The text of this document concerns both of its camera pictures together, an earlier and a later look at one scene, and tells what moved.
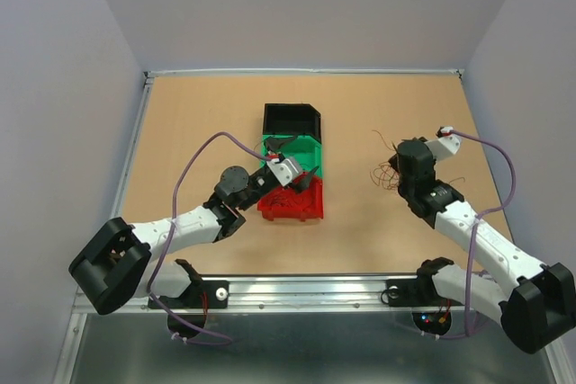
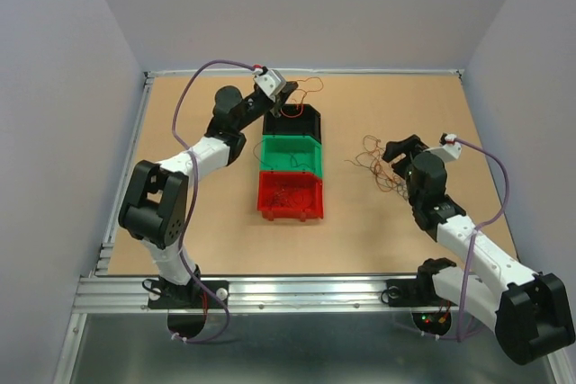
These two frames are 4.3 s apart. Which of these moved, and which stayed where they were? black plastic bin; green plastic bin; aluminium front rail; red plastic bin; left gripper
Moved: left gripper
Stayed: green plastic bin; black plastic bin; red plastic bin; aluminium front rail
